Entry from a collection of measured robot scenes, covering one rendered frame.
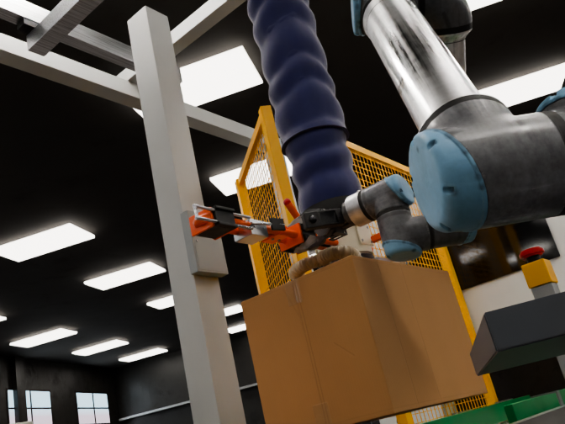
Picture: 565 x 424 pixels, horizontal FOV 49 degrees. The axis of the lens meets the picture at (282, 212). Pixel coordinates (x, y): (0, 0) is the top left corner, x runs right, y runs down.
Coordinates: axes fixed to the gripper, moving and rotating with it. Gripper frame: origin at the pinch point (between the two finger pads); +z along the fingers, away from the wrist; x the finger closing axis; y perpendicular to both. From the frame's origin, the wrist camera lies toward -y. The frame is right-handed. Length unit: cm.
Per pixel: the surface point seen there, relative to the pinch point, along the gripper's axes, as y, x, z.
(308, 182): 17.7, 22.0, 1.0
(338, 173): 21.9, 21.6, -8.2
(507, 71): 532, 276, 26
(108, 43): 71, 195, 146
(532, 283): 43, -27, -47
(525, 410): 71, -60, -24
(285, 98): 16, 53, 1
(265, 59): 17, 72, 5
